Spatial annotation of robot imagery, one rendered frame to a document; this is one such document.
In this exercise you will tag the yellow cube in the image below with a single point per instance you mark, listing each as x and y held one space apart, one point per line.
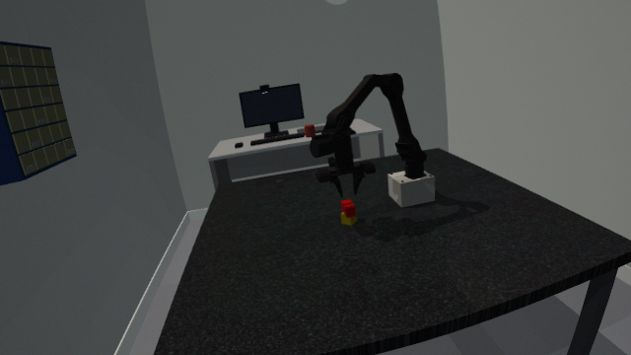
348 221

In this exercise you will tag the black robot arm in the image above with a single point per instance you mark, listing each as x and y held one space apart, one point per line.
339 139

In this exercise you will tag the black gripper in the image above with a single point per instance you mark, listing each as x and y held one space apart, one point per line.
345 165

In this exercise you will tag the red cube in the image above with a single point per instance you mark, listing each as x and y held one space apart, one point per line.
350 210
345 202

